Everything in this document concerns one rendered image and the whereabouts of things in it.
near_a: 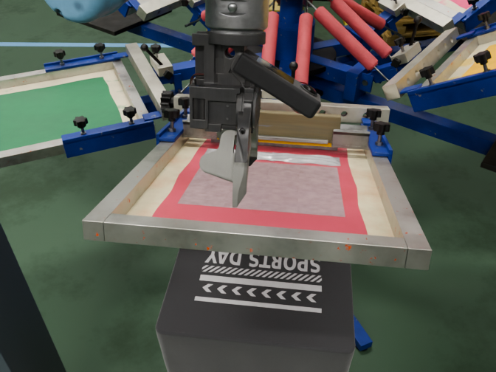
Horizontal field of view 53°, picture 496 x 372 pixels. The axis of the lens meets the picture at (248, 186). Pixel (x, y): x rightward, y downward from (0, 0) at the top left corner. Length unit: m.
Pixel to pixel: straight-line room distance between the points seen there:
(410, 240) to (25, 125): 1.45
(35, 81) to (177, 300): 1.28
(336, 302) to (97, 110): 1.16
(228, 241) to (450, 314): 1.81
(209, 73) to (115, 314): 1.91
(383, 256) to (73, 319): 1.84
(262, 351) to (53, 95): 1.34
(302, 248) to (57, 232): 2.19
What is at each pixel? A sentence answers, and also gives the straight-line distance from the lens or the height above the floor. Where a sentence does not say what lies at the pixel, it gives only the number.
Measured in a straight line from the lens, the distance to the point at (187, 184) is 1.12.
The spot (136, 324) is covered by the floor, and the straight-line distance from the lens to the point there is 2.37.
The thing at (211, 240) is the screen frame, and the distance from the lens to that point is 0.84.
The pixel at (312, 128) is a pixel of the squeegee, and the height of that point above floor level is 1.17.
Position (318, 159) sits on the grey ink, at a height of 1.13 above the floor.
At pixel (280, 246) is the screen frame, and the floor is 1.31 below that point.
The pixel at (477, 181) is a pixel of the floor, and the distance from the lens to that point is 3.33.
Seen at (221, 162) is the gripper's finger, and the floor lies 1.55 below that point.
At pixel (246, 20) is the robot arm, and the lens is 0.59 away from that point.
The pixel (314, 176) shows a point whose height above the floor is 1.17.
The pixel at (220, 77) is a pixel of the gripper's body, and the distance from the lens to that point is 0.62.
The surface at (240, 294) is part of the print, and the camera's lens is 1.21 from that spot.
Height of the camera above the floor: 1.91
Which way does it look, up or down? 40 degrees down
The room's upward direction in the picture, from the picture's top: straight up
